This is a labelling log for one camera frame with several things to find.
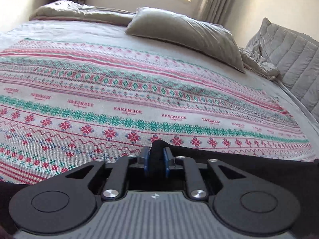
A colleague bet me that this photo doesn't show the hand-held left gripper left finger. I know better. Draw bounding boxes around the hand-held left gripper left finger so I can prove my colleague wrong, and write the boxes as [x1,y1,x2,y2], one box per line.
[63,146,151,202]

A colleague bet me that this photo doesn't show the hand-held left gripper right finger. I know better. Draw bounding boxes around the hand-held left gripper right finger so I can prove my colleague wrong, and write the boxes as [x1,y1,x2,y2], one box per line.
[163,147,247,201]

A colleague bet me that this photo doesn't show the black pants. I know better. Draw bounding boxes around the black pants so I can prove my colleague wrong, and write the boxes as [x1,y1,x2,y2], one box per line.
[0,140,319,237]

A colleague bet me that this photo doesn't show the red green patterned blanket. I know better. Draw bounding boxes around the red green patterned blanket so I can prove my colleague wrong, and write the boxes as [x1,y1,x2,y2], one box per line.
[0,38,317,185]

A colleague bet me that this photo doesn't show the grey pillow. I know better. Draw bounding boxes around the grey pillow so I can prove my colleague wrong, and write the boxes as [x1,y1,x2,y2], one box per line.
[125,7,246,73]

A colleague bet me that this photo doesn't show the grey quilted headboard cushion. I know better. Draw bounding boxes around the grey quilted headboard cushion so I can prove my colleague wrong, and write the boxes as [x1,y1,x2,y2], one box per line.
[245,17,319,115]

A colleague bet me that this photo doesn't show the grey crumpled duvet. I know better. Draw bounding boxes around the grey crumpled duvet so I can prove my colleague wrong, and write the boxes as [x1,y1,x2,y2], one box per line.
[29,0,281,80]

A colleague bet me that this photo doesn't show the beige curtain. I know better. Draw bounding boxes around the beige curtain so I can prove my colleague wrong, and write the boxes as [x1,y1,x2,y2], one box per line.
[197,0,240,28]

